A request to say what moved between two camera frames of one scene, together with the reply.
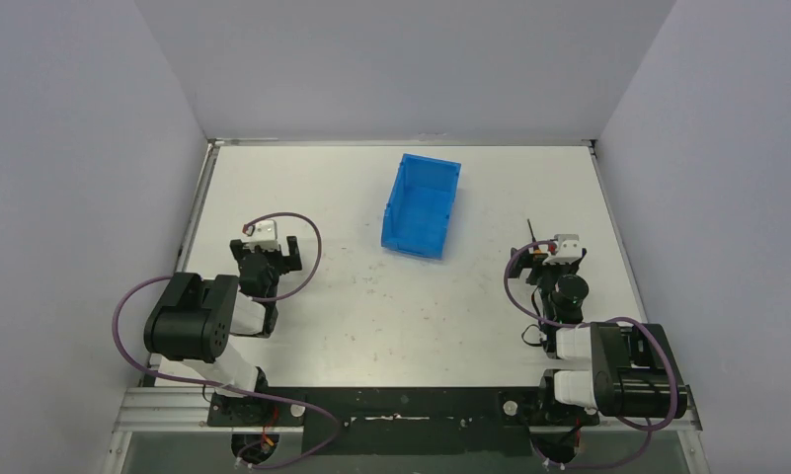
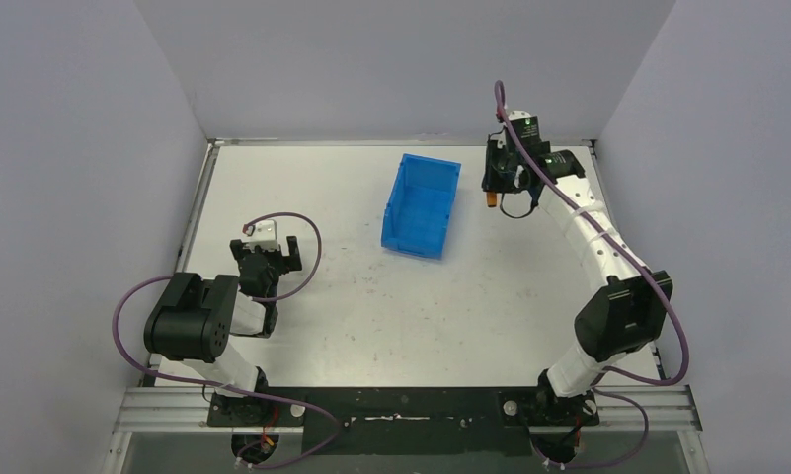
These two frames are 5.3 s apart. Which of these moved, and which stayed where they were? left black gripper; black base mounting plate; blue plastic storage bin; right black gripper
Moved: right black gripper
Stayed: black base mounting plate; blue plastic storage bin; left black gripper
